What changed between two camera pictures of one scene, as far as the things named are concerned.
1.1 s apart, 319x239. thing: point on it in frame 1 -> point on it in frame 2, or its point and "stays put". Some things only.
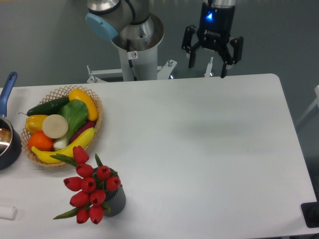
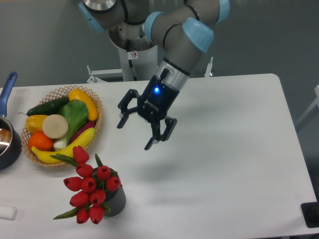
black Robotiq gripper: x=215 y=29 -> x=153 y=105
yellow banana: x=82 y=140 stays put
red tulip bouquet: x=91 y=186 stays put
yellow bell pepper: x=34 y=123 stays put
